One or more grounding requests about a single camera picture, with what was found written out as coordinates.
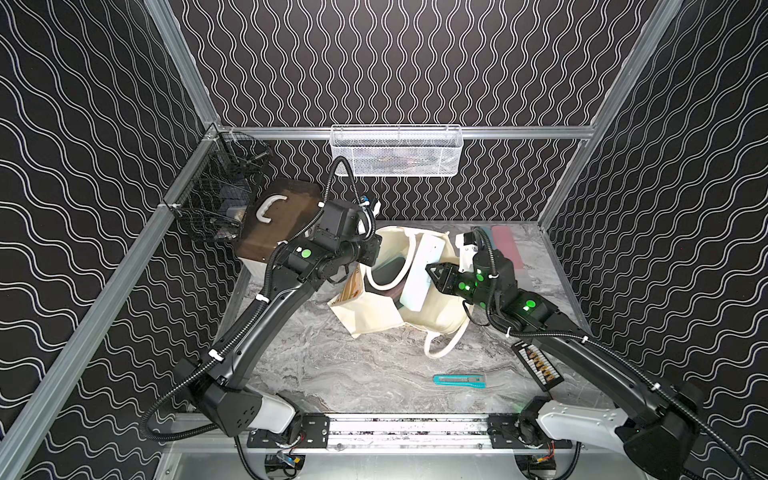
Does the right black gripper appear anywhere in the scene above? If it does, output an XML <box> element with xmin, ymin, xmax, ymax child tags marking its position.
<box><xmin>426</xmin><ymin>261</ymin><xmax>500</xmax><ymax>319</ymax></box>

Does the pink pencil case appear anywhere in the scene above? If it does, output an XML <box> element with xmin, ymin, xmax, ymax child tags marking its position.
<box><xmin>491</xmin><ymin>225</ymin><xmax>525</xmax><ymax>271</ymax></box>

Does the cream canvas tote bag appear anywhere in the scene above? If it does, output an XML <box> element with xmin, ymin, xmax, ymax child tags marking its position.
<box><xmin>328</xmin><ymin>226</ymin><xmax>470</xmax><ymax>359</ymax></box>

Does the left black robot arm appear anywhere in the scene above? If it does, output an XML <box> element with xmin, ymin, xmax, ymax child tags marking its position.
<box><xmin>139</xmin><ymin>187</ymin><xmax>381</xmax><ymax>442</ymax></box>

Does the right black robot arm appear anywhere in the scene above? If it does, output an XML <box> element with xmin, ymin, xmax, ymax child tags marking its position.
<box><xmin>422</xmin><ymin>227</ymin><xmax>757</xmax><ymax>479</ymax></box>

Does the dark grey book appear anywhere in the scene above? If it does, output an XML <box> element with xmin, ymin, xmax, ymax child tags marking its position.
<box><xmin>363</xmin><ymin>256</ymin><xmax>408</xmax><ymax>293</ymax></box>

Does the brown lidded storage box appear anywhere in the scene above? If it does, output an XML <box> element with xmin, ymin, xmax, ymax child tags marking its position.
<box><xmin>235</xmin><ymin>178</ymin><xmax>322</xmax><ymax>262</ymax></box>

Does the teal utility knife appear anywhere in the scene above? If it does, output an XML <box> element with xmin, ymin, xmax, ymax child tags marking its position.
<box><xmin>433</xmin><ymin>374</ymin><xmax>487</xmax><ymax>389</ymax></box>

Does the black card with brown items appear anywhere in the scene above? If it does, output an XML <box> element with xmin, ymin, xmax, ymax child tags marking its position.
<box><xmin>512</xmin><ymin>341</ymin><xmax>564</xmax><ymax>392</ymax></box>

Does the white wire mesh basket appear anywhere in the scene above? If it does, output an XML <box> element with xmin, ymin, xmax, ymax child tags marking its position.
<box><xmin>329</xmin><ymin>124</ymin><xmax>464</xmax><ymax>177</ymax></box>

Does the black wire basket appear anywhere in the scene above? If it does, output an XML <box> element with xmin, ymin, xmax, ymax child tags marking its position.
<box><xmin>171</xmin><ymin>132</ymin><xmax>273</xmax><ymax>243</ymax></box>

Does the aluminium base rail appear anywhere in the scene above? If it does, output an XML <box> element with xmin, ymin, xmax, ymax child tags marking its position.
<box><xmin>170</xmin><ymin>412</ymin><xmax>652</xmax><ymax>451</ymax></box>

